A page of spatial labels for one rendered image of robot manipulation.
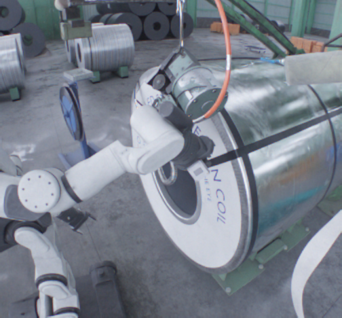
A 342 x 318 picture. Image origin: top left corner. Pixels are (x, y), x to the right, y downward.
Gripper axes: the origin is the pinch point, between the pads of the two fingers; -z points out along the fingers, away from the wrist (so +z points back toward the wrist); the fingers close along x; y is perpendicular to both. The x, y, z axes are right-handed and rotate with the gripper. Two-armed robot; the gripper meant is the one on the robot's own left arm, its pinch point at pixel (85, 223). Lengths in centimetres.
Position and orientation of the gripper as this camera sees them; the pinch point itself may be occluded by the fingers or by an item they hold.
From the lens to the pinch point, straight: 132.7
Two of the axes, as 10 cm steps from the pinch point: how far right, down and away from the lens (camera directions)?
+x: 6.8, -7.1, 1.8
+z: -4.6, -6.1, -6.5
